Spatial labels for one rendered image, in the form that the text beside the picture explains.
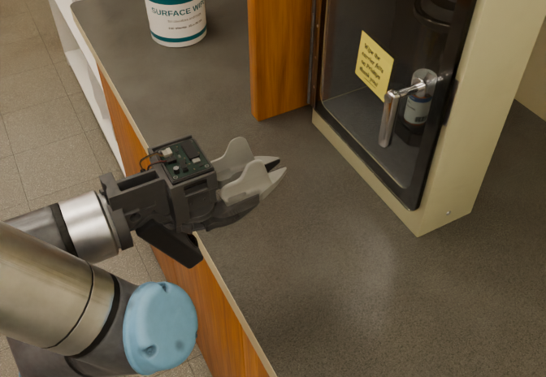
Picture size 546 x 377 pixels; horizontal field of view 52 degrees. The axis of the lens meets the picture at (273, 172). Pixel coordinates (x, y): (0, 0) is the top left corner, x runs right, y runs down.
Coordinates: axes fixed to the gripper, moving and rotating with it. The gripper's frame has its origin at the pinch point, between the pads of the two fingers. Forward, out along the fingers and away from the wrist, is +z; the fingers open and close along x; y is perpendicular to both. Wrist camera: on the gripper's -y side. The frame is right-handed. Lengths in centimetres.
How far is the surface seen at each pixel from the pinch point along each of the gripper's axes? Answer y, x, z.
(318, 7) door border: 4.6, 25.0, 21.5
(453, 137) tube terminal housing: -0.2, -5.4, 24.1
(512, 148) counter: -20, 3, 51
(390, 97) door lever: 5.9, -0.6, 16.3
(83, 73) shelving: -107, 196, 3
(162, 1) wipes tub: -9, 64, 8
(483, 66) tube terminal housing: 10.6, -5.4, 25.4
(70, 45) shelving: -104, 219, 3
